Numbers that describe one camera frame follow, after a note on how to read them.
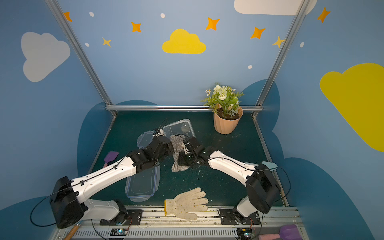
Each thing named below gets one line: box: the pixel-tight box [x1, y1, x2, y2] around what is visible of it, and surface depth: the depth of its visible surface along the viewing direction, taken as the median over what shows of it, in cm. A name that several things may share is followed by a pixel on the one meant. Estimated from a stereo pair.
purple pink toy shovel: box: [258, 224, 304, 240], surface depth 71 cm
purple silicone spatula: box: [103, 151, 119, 168], surface depth 97 cm
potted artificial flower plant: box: [200, 84, 245, 135], surface depth 97 cm
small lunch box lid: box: [137, 130, 154, 149], surface depth 108 cm
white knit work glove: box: [164, 187, 209, 221], surface depth 80 cm
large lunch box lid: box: [125, 162, 161, 202], surface depth 85 cm
